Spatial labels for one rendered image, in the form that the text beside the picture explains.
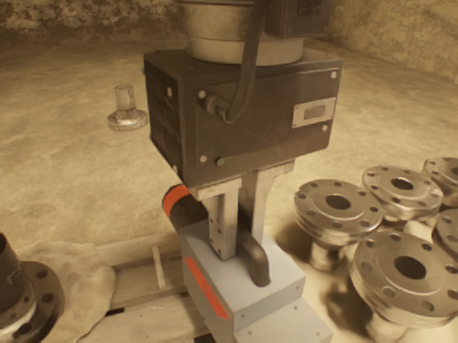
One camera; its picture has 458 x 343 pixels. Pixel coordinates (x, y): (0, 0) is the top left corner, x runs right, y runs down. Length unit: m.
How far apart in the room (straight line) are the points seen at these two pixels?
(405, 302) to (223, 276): 0.42
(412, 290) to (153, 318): 0.58
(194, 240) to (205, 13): 0.39
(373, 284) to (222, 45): 0.62
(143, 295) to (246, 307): 0.41
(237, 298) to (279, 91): 0.31
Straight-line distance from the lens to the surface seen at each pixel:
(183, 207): 0.70
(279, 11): 0.30
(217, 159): 0.35
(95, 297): 0.85
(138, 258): 0.94
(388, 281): 0.81
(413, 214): 1.08
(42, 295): 0.87
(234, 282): 0.52
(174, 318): 0.81
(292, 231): 1.22
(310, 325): 0.56
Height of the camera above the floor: 0.82
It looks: 30 degrees down
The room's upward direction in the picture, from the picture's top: 1 degrees clockwise
